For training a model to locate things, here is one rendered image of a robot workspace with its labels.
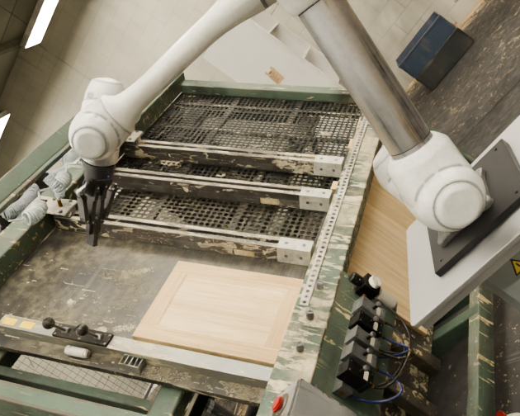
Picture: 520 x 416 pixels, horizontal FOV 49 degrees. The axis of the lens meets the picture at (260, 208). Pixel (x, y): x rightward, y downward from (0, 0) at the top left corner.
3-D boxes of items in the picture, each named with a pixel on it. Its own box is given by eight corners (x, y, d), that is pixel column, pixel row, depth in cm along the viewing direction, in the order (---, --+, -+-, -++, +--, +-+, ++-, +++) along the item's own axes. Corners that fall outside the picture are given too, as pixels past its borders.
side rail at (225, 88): (367, 114, 311) (368, 95, 304) (182, 101, 342) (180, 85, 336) (370, 107, 317) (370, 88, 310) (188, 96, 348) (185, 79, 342)
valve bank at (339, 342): (408, 416, 154) (337, 368, 151) (375, 433, 163) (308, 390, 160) (423, 288, 191) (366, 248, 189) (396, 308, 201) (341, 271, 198)
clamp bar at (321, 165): (340, 180, 250) (340, 131, 236) (103, 156, 284) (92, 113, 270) (344, 167, 258) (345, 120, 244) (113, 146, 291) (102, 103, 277)
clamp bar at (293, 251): (309, 270, 205) (307, 217, 191) (32, 229, 239) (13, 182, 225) (315, 252, 213) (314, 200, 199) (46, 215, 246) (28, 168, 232)
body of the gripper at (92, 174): (103, 154, 151) (100, 186, 154) (76, 158, 144) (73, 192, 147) (122, 164, 147) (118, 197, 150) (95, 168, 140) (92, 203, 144)
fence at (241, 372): (269, 390, 166) (268, 381, 163) (0, 333, 193) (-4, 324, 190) (274, 375, 169) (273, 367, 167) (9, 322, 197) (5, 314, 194)
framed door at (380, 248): (423, 336, 240) (427, 334, 238) (318, 264, 234) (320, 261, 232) (437, 210, 308) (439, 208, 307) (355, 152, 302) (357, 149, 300)
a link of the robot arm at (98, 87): (83, 130, 147) (73, 145, 135) (88, 70, 142) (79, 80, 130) (125, 137, 149) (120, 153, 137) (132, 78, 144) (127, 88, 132)
